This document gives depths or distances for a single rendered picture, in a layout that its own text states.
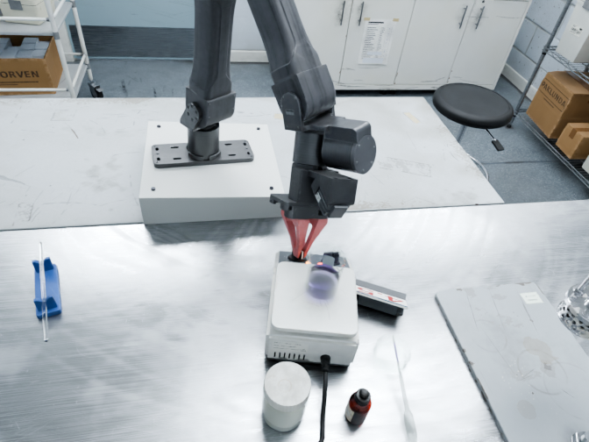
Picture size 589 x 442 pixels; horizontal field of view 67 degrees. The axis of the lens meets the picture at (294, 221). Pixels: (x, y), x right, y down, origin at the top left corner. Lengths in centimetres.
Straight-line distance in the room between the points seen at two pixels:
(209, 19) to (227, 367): 53
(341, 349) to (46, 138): 82
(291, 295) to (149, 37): 312
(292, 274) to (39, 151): 67
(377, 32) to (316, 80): 253
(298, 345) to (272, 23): 45
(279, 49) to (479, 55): 300
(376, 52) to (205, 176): 247
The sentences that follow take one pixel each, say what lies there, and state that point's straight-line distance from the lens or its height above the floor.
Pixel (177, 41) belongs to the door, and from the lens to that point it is 362.
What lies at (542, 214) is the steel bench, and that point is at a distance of 110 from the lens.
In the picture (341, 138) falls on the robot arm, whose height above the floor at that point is 116.
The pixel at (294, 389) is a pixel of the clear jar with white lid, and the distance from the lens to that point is 58.
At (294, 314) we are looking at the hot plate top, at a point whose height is 99.
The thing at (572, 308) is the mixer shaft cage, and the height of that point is 107.
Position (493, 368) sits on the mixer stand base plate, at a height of 91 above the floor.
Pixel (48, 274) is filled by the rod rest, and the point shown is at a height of 91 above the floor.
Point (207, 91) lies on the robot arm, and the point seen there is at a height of 113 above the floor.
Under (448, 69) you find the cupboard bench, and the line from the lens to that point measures 352.
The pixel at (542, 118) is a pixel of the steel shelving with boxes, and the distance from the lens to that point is 327.
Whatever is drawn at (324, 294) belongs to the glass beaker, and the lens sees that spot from 63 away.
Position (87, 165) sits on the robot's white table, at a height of 90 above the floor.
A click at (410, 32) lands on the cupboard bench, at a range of 327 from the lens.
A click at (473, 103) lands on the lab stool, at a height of 64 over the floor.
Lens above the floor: 150
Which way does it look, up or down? 43 degrees down
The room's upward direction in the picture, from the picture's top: 7 degrees clockwise
